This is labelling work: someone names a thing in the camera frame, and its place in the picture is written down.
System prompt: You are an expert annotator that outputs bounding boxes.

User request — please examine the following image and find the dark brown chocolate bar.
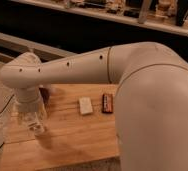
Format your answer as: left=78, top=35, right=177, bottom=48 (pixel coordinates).
left=102, top=93, right=113, bottom=113

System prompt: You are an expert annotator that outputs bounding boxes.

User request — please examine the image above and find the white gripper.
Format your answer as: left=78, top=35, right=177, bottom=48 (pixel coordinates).
left=13, top=87, right=48, bottom=126

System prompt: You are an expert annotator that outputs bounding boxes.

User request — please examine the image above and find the black cable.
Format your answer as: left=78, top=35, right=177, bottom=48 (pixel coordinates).
left=0, top=94, right=15, bottom=129

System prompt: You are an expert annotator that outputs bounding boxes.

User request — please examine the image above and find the wooden board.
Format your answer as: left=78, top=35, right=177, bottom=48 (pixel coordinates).
left=0, top=84, right=118, bottom=171

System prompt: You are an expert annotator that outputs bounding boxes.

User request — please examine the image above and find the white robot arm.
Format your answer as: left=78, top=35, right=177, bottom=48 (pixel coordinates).
left=0, top=42, right=188, bottom=171

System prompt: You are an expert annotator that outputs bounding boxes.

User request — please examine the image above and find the dark red bowl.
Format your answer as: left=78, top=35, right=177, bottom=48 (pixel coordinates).
left=39, top=87, right=50, bottom=104

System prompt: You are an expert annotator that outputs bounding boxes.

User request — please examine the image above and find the white sponge block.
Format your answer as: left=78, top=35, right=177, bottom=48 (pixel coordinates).
left=79, top=97, right=93, bottom=115

